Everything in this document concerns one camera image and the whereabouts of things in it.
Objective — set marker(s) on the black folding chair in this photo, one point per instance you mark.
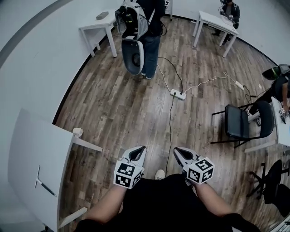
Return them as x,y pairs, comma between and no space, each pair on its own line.
238,124

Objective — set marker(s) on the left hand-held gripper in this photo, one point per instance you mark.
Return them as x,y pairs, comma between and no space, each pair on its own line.
127,175

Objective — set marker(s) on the black office chair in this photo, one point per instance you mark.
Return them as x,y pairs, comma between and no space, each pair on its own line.
275,188

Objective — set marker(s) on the large white table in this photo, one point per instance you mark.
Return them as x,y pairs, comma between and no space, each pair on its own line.
36,145

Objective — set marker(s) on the person's right forearm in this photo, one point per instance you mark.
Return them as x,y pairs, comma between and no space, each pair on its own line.
214,201

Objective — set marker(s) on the grey block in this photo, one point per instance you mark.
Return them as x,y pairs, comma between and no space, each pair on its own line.
102,15

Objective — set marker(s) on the person's white shoe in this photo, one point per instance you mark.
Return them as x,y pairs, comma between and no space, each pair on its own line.
160,175

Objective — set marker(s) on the white square-legged table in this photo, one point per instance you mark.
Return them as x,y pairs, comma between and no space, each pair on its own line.
215,22

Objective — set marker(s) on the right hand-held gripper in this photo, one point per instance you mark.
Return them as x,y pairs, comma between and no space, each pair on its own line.
200,172

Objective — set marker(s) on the person's left forearm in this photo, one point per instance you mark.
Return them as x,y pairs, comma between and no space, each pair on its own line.
106,205

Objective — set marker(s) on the small white power strip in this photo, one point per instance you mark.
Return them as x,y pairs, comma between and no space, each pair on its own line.
240,85

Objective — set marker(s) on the white table with grey block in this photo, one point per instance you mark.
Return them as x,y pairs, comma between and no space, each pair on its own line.
97,23

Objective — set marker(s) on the person's black clothing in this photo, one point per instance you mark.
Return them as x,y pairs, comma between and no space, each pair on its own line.
163,204

